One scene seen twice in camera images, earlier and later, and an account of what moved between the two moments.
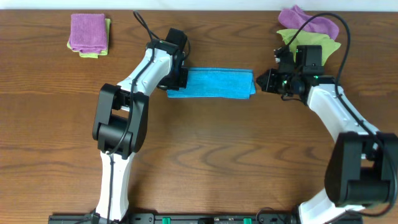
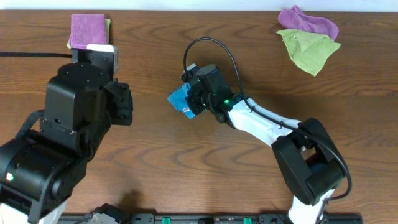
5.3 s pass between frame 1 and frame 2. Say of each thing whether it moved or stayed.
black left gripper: moved
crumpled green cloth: stayed
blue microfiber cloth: moved
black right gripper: moved
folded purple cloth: stayed
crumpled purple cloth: stayed
